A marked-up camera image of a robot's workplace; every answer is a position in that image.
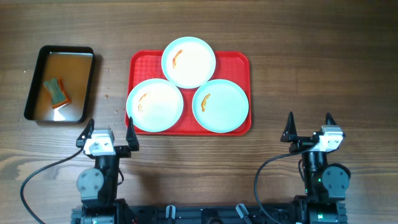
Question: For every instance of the light blue plate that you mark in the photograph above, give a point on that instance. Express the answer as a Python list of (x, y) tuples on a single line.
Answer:
[(154, 105), (220, 106), (188, 62)]

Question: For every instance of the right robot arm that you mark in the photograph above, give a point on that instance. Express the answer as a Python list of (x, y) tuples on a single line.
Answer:
[(325, 184)]

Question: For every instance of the red plastic tray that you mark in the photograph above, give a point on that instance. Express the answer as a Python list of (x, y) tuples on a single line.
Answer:
[(230, 65)]

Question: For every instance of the light blue plate top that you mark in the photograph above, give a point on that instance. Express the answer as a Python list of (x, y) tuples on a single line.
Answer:
[(188, 62)]

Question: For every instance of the orange green sponge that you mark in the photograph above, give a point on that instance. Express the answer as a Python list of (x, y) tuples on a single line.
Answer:
[(58, 95)]

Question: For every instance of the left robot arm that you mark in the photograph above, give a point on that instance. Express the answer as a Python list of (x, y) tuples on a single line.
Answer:
[(98, 185)]

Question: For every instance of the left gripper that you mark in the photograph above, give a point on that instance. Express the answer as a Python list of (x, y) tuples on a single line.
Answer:
[(123, 152)]

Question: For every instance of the black mounting rail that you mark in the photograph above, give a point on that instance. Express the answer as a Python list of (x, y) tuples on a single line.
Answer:
[(282, 213)]

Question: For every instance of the black water basin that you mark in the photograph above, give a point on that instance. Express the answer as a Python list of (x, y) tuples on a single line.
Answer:
[(73, 67)]

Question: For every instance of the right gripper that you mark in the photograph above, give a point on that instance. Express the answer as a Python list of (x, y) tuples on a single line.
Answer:
[(290, 135)]

